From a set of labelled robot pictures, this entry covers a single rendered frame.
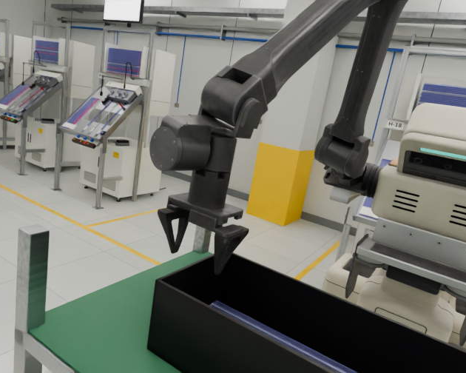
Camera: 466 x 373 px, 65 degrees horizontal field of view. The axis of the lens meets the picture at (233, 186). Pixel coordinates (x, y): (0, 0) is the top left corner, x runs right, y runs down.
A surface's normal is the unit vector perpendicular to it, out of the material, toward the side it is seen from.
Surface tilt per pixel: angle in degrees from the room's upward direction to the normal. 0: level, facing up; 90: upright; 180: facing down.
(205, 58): 90
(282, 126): 90
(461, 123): 42
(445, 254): 90
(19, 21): 90
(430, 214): 98
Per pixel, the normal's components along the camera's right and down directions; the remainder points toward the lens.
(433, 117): -0.24, -0.64
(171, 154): -0.64, 0.05
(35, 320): 0.83, 0.25
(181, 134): 0.70, 0.45
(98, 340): 0.17, -0.96
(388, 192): -0.55, 0.24
